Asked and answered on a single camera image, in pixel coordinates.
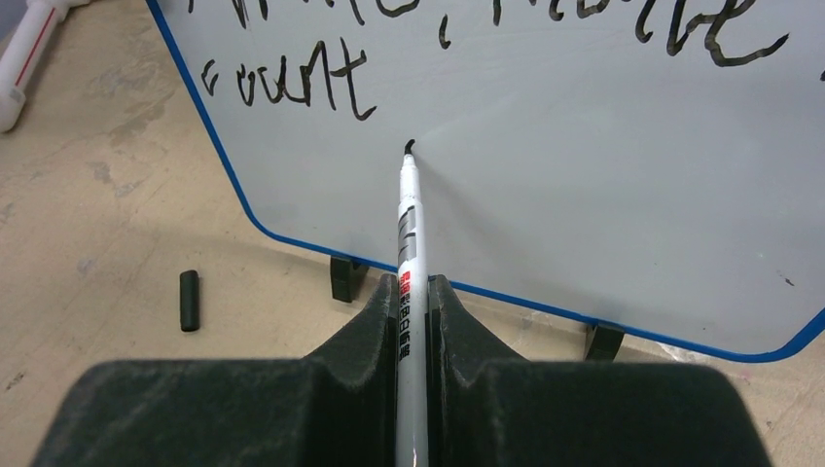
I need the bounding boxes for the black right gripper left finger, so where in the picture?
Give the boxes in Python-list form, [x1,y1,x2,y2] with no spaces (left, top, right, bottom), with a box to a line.
[33,274,398,466]

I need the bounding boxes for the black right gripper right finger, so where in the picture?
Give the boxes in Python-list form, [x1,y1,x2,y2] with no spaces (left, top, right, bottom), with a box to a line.
[429,275,771,466]

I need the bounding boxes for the white whiteboard marker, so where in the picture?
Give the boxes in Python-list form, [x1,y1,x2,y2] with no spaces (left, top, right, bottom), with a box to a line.
[395,149,430,466]

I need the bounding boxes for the black marker cap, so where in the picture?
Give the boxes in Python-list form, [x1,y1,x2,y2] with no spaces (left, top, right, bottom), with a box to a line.
[179,269,200,333]

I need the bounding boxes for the blue framed whiteboard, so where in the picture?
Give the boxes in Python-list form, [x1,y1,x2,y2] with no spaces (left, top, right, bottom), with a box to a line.
[149,1,824,363]

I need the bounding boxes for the black whiteboard stand foot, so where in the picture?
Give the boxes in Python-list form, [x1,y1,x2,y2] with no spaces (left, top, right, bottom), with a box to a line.
[329,256,369,303]

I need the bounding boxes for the white PVC pipe frame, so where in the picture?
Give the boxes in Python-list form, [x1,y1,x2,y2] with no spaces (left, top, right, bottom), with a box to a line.
[1,0,90,132]

